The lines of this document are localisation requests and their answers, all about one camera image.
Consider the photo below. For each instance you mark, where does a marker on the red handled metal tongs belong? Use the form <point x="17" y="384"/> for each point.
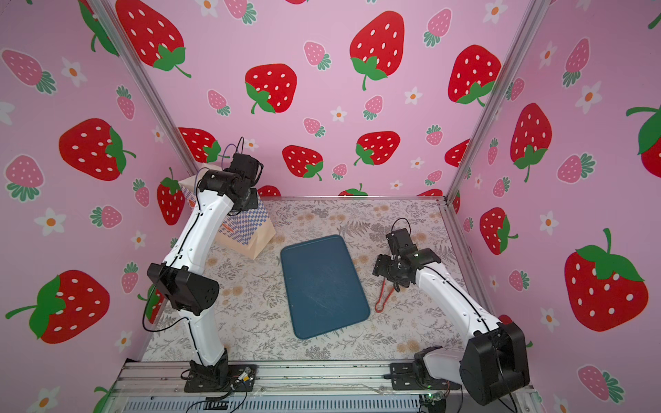
<point x="386" y="292"/>

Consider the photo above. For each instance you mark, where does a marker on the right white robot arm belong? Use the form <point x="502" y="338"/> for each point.
<point x="492" y="362"/>

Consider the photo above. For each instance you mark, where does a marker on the checkered paper bag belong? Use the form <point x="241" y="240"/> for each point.
<point x="242" y="227"/>

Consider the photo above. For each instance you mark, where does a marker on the right aluminium corner post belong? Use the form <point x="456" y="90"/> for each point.
<point x="521" y="43"/>

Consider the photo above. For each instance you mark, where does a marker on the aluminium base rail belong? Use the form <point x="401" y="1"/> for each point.
<point x="300" y="386"/>

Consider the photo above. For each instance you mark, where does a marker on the aluminium corner post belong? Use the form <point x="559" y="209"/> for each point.
<point x="105" y="11"/>
<point x="521" y="43"/>

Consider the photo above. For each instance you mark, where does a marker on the teal plastic tray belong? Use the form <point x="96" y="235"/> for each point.
<point x="324" y="291"/>

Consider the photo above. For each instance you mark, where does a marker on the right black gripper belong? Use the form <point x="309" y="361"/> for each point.
<point x="389" y="271"/>

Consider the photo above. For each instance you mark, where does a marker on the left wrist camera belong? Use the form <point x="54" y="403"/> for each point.
<point x="245" y="165"/>

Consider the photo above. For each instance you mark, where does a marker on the left aluminium corner post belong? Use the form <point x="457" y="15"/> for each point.
<point x="105" y="11"/>

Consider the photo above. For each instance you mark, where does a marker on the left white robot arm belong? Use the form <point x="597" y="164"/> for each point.
<point x="180" y="276"/>

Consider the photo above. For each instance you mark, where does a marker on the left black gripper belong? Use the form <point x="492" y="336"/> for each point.
<point x="254" y="200"/>

